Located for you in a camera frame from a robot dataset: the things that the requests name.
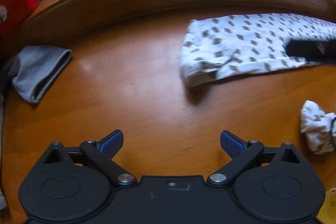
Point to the white patterned garment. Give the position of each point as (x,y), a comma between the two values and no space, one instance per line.
(217,48)

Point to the grey folded cloth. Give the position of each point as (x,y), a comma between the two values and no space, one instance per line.
(33,70)

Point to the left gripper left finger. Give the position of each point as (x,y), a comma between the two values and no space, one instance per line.
(89,164)

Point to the yellow cloth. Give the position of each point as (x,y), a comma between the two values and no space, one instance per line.
(327,213)

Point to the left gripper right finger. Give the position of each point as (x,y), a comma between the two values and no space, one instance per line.
(254,164)

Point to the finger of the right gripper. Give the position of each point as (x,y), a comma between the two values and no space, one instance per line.
(320,51)

